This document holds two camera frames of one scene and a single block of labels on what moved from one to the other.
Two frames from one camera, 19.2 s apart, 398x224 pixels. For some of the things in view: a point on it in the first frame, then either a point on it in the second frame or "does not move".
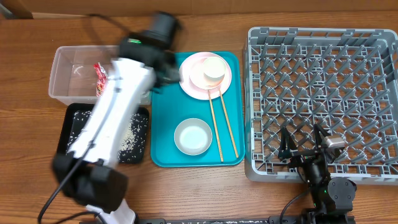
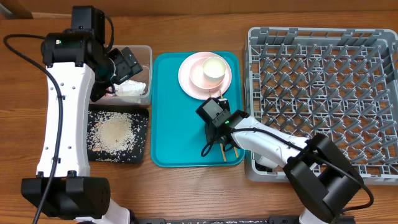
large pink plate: x=203 y=72 does not move
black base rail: x=273 y=219 does not move
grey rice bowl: x=193 y=136 → x=260 y=168
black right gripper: x=301 y=157 → x=209 y=134
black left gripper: x=174 y=74 → x=99 y=88
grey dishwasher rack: x=345 y=79 does not move
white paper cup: x=214 y=70 does not move
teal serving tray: x=225 y=116 does not move
